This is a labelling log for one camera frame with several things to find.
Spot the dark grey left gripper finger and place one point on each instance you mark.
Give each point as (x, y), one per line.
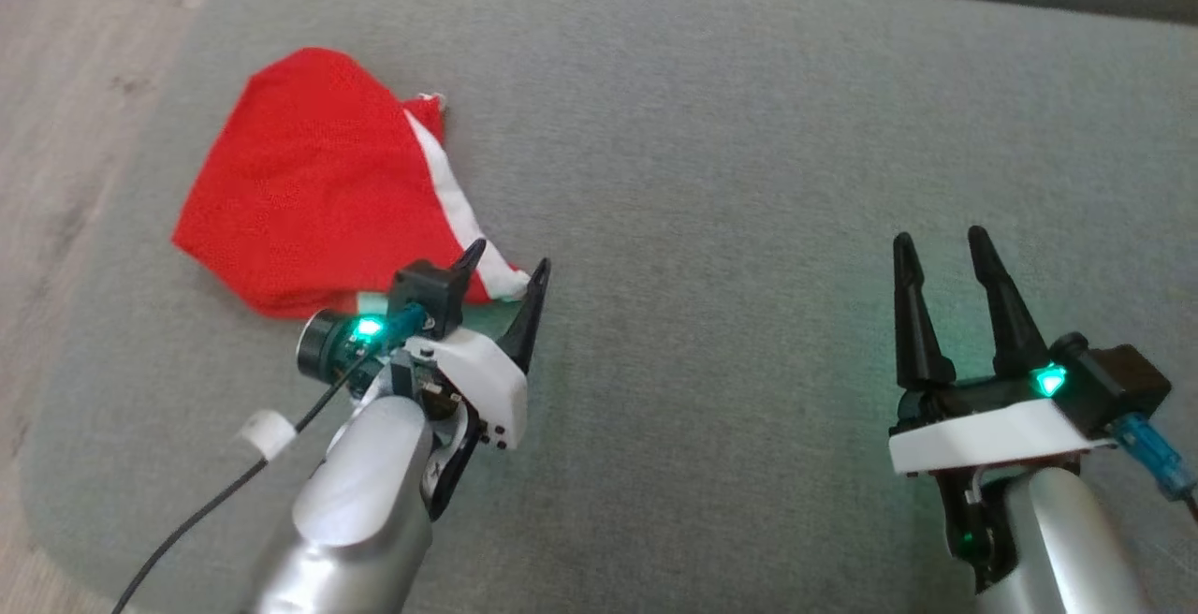
(471, 268)
(526, 324)

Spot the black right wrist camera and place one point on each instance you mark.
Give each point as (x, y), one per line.
(1118, 380)

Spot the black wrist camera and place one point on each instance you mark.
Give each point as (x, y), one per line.
(1118, 380)
(426, 291)

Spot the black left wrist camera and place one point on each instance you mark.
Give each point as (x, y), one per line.
(426, 291)

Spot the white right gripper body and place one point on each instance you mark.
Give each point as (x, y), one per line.
(983, 436)

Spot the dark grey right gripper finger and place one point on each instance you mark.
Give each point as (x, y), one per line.
(1015, 333)
(917, 343)

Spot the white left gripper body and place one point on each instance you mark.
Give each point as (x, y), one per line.
(491, 389)

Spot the grey fabric sofa seat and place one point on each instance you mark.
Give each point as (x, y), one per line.
(702, 174)

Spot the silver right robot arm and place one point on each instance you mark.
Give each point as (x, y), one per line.
(1058, 548)

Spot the red shorts with white stripe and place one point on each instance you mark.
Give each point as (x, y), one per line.
(309, 183)

